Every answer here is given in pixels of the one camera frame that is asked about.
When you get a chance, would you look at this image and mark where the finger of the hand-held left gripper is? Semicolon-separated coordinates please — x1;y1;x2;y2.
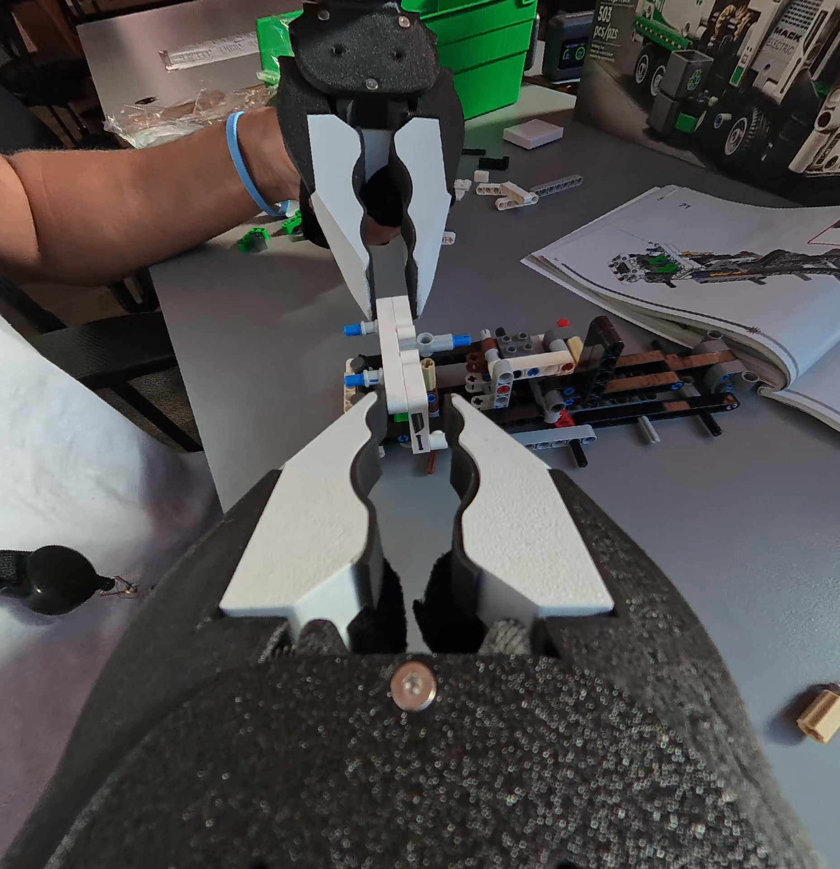
393;117;456;321
305;112;378;315

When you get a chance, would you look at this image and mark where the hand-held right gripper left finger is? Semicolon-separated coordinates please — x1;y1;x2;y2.
218;390;388;649

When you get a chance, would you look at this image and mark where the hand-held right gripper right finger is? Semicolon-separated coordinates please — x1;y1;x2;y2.
449;394;616;647

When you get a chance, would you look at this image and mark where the lego truck chassis model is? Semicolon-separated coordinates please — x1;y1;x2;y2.
342;295;762;474

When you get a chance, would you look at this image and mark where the person's left forearm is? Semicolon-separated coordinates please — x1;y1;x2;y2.
0;110;288;286

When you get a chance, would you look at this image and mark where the white square lego plate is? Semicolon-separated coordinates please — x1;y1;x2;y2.
503;119;565;151

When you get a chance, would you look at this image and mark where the lego instruction booklet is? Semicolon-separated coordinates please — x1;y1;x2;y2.
520;185;840;442

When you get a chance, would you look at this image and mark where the lego set box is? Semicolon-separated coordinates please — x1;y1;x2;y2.
573;0;840;208

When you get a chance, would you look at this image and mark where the tan lego connector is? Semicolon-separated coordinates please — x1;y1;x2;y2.
797;689;840;745

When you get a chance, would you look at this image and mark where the person's left hand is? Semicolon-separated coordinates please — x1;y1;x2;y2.
247;107;303;206

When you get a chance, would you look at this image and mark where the blue wristband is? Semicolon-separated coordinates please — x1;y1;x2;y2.
225;110;290;218

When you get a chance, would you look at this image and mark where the green plastic bin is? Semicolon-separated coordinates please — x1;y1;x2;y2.
400;0;538;122
256;10;305;86

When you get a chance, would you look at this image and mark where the clear plastic bag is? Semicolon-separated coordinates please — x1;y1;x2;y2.
104;87;277;149

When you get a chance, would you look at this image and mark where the dark device with screen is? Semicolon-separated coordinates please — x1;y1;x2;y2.
542;10;591;86

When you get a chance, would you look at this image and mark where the grey flat box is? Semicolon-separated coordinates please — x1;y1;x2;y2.
76;12;280;137

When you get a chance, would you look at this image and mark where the person's white shirt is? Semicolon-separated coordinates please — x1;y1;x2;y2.
0;299;224;869

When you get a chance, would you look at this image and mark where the black badge reel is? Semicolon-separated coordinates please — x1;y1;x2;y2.
23;545;139;616

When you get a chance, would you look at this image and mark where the black lanyard strap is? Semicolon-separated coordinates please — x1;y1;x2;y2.
0;550;37;597

